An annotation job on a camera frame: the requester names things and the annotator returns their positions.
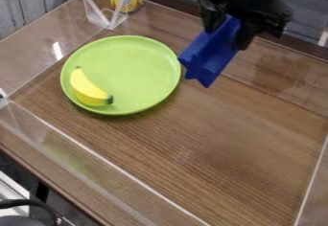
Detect yellow toy banana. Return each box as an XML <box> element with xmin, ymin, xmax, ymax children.
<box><xmin>70</xmin><ymin>66</ymin><xmax>114</xmax><ymax>106</ymax></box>

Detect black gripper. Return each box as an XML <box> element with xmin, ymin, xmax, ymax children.
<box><xmin>199</xmin><ymin>0</ymin><xmax>292</xmax><ymax>50</ymax></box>

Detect blue cross-shaped block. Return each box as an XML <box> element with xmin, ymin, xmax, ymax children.
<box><xmin>178</xmin><ymin>15</ymin><xmax>240</xmax><ymax>87</ymax></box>

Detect green plastic plate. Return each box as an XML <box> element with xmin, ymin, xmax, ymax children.
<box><xmin>61</xmin><ymin>35</ymin><xmax>181</xmax><ymax>116</ymax></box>

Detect black cable at corner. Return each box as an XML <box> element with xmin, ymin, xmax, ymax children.
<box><xmin>0</xmin><ymin>198</ymin><xmax>59</xmax><ymax>226</ymax></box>

